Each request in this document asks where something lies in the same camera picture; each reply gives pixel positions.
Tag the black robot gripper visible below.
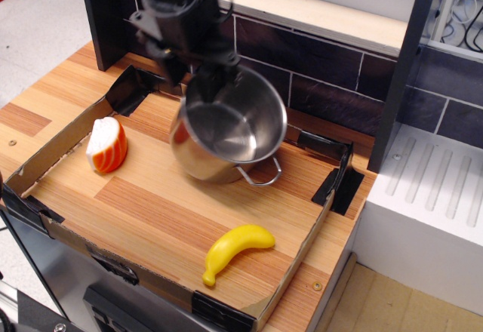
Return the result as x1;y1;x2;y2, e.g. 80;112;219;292
130;0;239;103

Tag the shiny metal pot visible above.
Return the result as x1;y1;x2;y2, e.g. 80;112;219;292
170;66;288;186

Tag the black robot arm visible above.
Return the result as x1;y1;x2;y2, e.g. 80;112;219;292
130;0;239;103

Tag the cardboard fence with black tape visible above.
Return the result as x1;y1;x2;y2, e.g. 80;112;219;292
4;66;361;331

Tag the black left upright panel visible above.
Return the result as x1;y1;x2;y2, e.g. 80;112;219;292
84;0;147;71

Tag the orange white toy sushi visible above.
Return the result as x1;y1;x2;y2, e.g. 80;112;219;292
86;116;128;174

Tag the yellow toy banana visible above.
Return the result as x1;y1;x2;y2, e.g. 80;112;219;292
202;224;275;287

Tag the white sink drainboard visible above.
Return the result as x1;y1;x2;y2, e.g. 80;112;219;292
353;125;482;314

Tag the dark grey upright post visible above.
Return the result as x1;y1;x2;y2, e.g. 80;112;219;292
368;0;432;173

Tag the white power strip with cables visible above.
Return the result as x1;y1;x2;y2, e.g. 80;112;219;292
429;0;483;52

